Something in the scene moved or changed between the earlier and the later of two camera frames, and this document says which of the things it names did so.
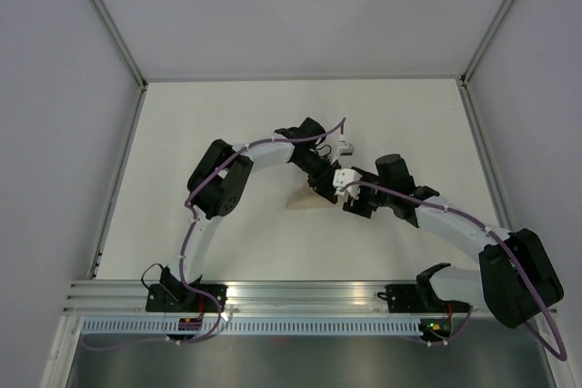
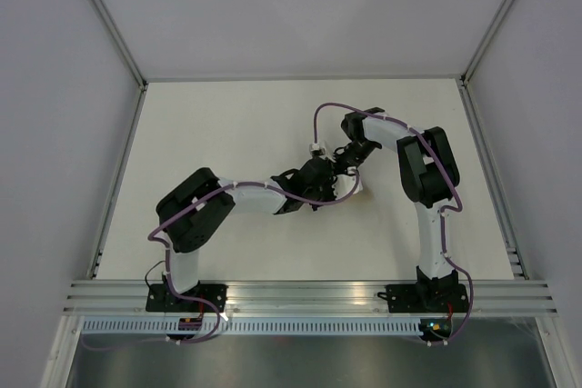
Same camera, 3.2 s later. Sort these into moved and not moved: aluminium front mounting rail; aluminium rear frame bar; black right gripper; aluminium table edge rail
Moved: black right gripper
Not moved: aluminium table edge rail; aluminium rear frame bar; aluminium front mounting rail
